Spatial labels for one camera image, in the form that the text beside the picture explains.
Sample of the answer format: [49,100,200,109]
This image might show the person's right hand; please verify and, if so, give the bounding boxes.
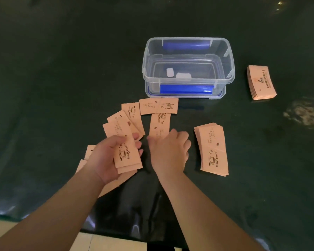
[147,129,192,178]

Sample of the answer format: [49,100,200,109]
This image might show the person's left forearm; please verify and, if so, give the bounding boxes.
[0,166,106,251]

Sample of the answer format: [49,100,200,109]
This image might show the clear lid with blue latches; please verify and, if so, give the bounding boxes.
[145,39,226,100]

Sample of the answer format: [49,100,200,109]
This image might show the clear plastic storage container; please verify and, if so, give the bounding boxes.
[142,37,235,85]

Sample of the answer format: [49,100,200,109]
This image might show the pink paper cup sleeve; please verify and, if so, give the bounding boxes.
[121,102,146,136]
[98,169,138,199]
[75,159,88,174]
[106,110,144,141]
[84,145,96,160]
[149,113,171,140]
[139,98,179,115]

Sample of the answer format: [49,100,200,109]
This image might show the handful of pink cup sleeves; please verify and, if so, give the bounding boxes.
[103,120,144,174]

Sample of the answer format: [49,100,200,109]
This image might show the stack of pink cup sleeves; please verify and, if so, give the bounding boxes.
[247,65,277,100]
[194,123,229,177]

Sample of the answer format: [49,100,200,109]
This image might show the person's right forearm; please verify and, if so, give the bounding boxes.
[156,172,265,251]

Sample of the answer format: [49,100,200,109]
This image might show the person's left hand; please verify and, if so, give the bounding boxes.
[88,133,144,185]

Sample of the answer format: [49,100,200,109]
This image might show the black plastic table cover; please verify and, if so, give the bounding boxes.
[0,0,314,251]

